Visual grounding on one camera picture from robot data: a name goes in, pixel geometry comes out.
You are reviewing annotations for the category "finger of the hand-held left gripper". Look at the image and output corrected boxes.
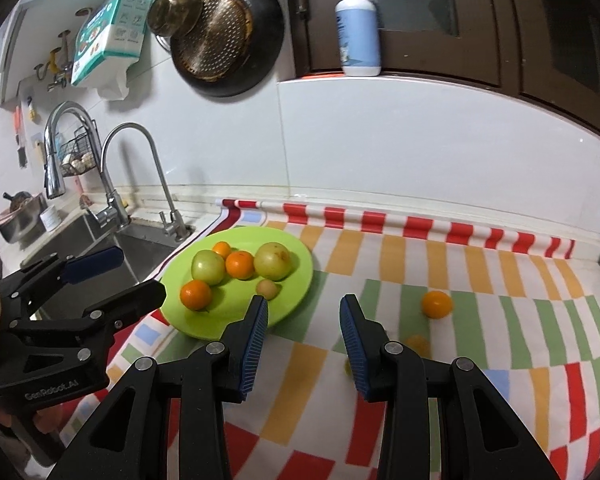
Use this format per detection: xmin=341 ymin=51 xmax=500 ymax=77
xmin=82 ymin=280 xmax=167 ymax=332
xmin=0 ymin=246 xmax=126 ymax=312

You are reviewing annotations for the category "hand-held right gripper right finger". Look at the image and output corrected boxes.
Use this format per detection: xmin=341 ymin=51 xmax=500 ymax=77
xmin=339 ymin=294 xmax=563 ymax=480

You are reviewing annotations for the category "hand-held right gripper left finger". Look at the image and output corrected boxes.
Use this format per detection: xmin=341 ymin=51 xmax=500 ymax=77
xmin=62 ymin=295 xmax=270 ymax=480

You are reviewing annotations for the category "green plate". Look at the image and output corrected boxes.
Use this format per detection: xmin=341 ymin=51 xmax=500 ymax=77
xmin=160 ymin=226 xmax=315 ymax=340

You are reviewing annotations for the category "green apple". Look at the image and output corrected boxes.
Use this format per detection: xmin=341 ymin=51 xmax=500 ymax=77
xmin=191 ymin=250 xmax=227 ymax=283

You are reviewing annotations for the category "yellow-green apple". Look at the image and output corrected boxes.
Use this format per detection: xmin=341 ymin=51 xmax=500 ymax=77
xmin=253 ymin=241 xmax=294 ymax=281

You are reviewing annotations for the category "person's left hand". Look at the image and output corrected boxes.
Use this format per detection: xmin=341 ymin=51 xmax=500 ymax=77
xmin=0 ymin=397 xmax=37 ymax=429

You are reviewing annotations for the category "stainless steel sink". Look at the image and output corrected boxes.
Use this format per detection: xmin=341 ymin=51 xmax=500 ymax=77
xmin=20 ymin=215 xmax=191 ymax=321

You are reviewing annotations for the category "metal bowl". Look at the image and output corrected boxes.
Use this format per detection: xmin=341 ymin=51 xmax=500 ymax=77
xmin=0 ymin=191 xmax=48 ymax=243

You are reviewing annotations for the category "tall chrome pull-down faucet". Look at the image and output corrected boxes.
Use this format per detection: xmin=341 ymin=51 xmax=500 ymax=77
xmin=44 ymin=101 xmax=131 ymax=231

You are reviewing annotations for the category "thin gooseneck faucet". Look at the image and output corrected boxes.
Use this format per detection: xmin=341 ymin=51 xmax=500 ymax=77
xmin=101 ymin=122 xmax=191 ymax=241

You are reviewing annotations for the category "striped colourful tablecloth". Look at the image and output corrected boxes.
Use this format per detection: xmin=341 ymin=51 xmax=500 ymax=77
xmin=60 ymin=199 xmax=600 ymax=480

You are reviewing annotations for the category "hanging red utensil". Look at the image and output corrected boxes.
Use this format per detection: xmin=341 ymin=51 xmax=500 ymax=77
xmin=14 ymin=110 xmax=27 ymax=168

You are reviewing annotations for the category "green white paper towel pack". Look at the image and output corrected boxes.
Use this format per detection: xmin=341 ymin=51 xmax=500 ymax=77
xmin=70 ymin=0 xmax=154 ymax=87

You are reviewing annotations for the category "perforated metal strainer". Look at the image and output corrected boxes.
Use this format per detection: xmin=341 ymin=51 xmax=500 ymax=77
xmin=172 ymin=0 xmax=255 ymax=82

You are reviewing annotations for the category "black frying pan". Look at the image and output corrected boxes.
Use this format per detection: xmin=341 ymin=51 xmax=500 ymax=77
xmin=170 ymin=0 xmax=286 ymax=98

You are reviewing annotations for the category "white blue pump bottle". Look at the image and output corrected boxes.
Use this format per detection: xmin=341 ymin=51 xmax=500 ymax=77
xmin=335 ymin=0 xmax=382 ymax=77

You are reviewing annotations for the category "black wire wall basket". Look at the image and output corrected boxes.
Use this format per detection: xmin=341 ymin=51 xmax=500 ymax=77
xmin=57 ymin=127 xmax=101 ymax=178

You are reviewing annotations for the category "metal wall hook rack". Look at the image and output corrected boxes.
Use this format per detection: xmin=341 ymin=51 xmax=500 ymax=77
xmin=34 ymin=7 xmax=93 ymax=92

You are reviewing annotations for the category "dark wooden window frame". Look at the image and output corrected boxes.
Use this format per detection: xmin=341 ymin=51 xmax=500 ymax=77
xmin=280 ymin=0 xmax=600 ymax=151

